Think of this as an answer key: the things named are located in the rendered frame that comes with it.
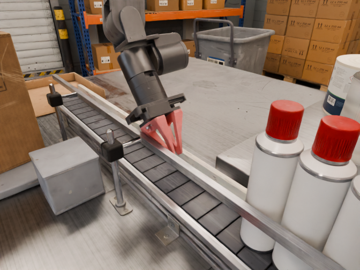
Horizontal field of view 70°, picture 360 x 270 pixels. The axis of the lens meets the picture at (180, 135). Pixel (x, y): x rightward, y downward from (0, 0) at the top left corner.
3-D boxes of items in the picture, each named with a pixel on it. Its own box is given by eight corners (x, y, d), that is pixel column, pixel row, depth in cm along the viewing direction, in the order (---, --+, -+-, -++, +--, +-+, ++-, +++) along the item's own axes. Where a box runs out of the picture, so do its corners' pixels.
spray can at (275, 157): (282, 235, 37) (321, 103, 27) (268, 261, 33) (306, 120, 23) (249, 218, 40) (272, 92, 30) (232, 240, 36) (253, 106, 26)
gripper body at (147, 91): (188, 101, 47) (172, 65, 47) (141, 117, 41) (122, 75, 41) (172, 113, 52) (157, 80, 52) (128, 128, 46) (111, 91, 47)
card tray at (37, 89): (106, 99, 96) (104, 89, 94) (30, 119, 82) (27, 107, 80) (76, 80, 116) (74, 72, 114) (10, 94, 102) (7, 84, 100)
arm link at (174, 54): (104, 23, 48) (117, 7, 41) (157, 14, 53) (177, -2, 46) (125, 85, 51) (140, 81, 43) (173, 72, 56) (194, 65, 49)
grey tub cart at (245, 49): (223, 87, 359) (230, 12, 312) (266, 97, 324) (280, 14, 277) (184, 106, 300) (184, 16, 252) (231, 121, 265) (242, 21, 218)
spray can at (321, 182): (322, 268, 33) (386, 125, 23) (298, 292, 30) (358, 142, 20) (286, 239, 36) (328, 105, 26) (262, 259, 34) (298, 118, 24)
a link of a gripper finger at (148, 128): (203, 143, 46) (182, 96, 46) (172, 158, 42) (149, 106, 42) (184, 151, 51) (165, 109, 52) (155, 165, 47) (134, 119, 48)
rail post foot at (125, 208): (134, 210, 48) (133, 207, 48) (121, 217, 46) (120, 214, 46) (120, 194, 52) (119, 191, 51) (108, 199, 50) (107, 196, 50)
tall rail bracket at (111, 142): (150, 195, 51) (144, 121, 43) (117, 213, 47) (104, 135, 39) (141, 187, 53) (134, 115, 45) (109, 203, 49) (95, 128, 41)
